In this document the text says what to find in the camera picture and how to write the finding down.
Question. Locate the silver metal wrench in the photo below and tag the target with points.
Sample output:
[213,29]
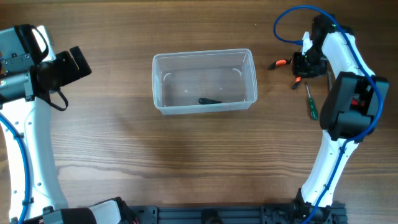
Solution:
[330,80]

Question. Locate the black red screwdriver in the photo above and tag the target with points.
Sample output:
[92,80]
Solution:
[207,101]

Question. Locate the clear plastic container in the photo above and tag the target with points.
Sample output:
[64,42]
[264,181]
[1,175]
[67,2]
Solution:
[180,79]

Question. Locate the red handle cutters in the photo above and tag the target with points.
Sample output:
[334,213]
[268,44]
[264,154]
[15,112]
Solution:
[357,103]

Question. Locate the green handle screwdriver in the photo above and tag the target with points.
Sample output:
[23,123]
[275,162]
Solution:
[311,104]

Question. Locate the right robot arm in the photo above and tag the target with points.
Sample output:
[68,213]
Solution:
[349,113]

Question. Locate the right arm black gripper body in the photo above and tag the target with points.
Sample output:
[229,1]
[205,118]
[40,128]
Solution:
[298,66]

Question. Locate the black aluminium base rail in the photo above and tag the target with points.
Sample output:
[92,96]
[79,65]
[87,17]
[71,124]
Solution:
[278,213]

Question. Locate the orange black needle-nose pliers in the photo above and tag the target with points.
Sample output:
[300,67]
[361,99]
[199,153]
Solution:
[286,61]

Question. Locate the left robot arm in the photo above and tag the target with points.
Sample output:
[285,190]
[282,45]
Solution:
[30,72]

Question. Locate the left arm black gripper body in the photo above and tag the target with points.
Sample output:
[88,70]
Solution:
[65,69]

